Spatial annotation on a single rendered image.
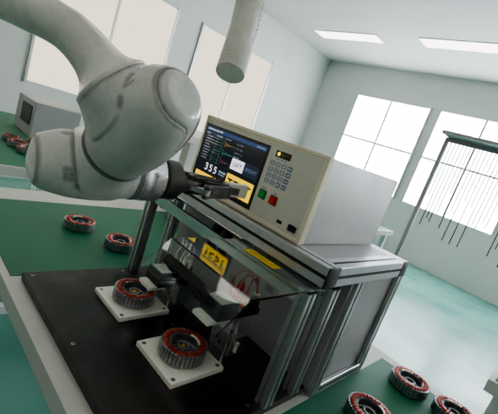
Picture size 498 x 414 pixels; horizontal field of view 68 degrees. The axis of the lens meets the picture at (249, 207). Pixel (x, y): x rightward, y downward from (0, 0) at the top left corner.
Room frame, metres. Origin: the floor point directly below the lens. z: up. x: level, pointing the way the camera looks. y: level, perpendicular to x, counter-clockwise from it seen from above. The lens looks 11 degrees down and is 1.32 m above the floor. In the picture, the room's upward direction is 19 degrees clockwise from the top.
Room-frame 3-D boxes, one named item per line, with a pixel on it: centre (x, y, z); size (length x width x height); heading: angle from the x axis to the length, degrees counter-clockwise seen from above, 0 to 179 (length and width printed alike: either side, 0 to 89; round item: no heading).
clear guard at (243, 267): (0.71, -0.03, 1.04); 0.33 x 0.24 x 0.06; 139
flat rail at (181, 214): (0.92, 0.06, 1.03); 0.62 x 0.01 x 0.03; 49
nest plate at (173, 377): (0.77, 0.04, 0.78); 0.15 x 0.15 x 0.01; 49
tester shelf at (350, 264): (1.09, -0.08, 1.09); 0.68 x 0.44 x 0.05; 49
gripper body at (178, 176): (0.70, 0.15, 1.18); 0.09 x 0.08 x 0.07; 139
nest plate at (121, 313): (0.93, 0.22, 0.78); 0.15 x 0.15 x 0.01; 49
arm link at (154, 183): (0.64, 0.20, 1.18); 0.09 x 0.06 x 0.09; 49
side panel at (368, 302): (0.93, -0.38, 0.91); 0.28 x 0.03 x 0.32; 139
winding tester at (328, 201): (1.08, -0.09, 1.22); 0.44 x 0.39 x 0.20; 49
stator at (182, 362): (0.77, 0.04, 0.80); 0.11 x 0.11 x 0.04
